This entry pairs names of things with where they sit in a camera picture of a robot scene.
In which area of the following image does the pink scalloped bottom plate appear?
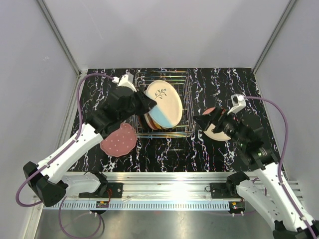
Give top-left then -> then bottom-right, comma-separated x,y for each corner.
100,123 -> 137,157

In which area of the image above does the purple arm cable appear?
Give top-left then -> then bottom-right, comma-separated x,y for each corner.
244,96 -> 319,237
16,73 -> 118,239

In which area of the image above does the right green circuit board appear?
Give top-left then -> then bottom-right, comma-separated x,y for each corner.
229,201 -> 246,214

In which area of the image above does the left green circuit board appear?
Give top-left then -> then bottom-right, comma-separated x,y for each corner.
96,201 -> 109,208

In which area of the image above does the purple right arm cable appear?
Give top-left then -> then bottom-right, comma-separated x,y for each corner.
244,96 -> 319,237

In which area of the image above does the aluminium frame post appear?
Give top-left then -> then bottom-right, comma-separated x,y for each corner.
35,0 -> 82,77
253,0 -> 299,74

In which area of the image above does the metal wire dish rack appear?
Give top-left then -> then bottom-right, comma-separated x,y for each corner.
132,71 -> 195,138

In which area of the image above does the orange dotted scalloped plate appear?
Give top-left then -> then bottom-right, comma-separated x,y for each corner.
151,119 -> 164,129

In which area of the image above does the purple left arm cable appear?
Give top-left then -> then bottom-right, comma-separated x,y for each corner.
16,73 -> 118,239

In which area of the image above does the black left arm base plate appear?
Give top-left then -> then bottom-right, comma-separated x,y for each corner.
78,182 -> 124,199

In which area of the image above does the cream pink branch plate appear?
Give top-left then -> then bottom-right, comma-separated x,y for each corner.
202,107 -> 231,142

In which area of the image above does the right aluminium frame post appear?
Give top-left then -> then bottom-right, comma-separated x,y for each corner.
253,0 -> 299,74

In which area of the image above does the white slotted cable duct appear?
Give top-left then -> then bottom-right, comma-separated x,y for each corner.
50,200 -> 230,211

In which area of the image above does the cream beige floral plate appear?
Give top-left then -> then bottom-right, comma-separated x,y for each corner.
145,80 -> 183,128

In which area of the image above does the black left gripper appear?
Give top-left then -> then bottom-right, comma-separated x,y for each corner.
119,86 -> 157,122

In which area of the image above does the left aluminium frame post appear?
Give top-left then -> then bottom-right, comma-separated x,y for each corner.
35,0 -> 82,77

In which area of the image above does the cream pink floral plate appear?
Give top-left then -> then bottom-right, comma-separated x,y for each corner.
143,114 -> 155,130

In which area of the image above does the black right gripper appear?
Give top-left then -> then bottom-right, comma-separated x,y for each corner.
193,107 -> 248,147

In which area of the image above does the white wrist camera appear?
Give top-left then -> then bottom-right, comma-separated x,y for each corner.
227,94 -> 246,115
112,73 -> 137,92

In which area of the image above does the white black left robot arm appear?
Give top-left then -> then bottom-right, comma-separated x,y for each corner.
23,87 -> 157,207

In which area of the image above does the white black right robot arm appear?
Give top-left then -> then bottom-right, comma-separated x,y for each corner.
193,108 -> 319,239

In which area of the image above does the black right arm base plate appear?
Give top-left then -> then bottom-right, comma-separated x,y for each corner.
209,181 -> 242,200

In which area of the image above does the aluminium mounting rail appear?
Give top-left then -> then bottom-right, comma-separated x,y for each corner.
32,171 -> 304,201

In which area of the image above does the green circuit board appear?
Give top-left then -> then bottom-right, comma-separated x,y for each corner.
229,201 -> 246,214
96,201 -> 109,208

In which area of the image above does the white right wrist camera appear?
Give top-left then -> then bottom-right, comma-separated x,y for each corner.
227,94 -> 246,115

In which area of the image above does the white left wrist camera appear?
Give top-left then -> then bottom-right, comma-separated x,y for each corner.
112,73 -> 137,92

